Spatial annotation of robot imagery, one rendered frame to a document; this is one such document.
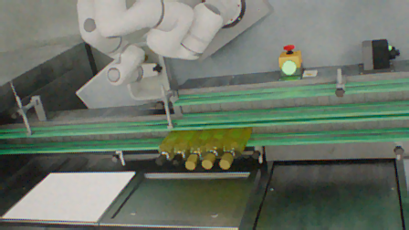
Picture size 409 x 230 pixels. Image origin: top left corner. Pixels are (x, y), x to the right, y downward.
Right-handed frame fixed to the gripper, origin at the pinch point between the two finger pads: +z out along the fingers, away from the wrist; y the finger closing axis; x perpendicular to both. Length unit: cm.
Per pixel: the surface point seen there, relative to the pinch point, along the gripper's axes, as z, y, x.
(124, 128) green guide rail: -8.7, -11.0, -20.7
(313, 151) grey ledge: 2, 57, -36
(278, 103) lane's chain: -3, 48, -17
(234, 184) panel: -17, 32, -42
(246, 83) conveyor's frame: -3.8, 37.6, -9.3
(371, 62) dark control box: -1, 79, -7
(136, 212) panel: -34, 3, -45
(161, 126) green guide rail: -8.6, 4.4, -21.2
